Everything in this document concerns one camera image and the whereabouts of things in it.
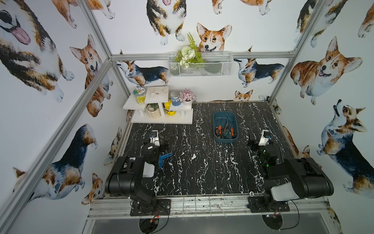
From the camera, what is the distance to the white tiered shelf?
976 millimetres

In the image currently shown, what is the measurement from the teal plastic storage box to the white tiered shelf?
0.66 ft

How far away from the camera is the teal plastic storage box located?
39.0 inches
